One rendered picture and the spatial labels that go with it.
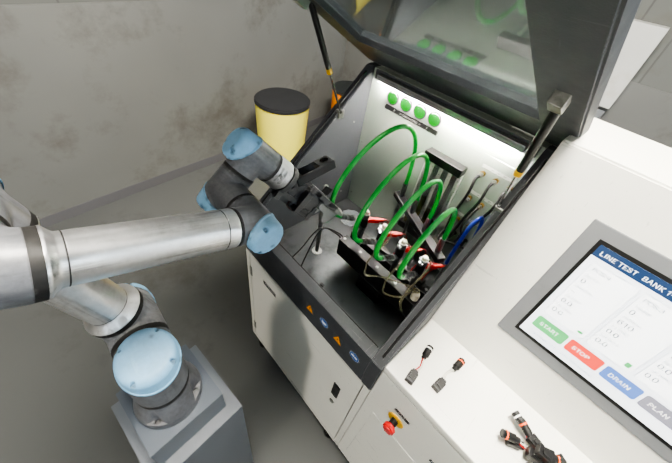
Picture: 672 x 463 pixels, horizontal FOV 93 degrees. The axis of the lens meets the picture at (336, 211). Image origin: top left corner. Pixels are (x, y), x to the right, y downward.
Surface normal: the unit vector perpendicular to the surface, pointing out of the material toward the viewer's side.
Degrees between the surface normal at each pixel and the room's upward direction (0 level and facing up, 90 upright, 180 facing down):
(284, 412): 0
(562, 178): 76
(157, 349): 7
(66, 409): 0
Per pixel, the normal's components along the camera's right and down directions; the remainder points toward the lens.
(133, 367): 0.22, -0.65
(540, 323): -0.68, 0.20
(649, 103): -0.67, 0.43
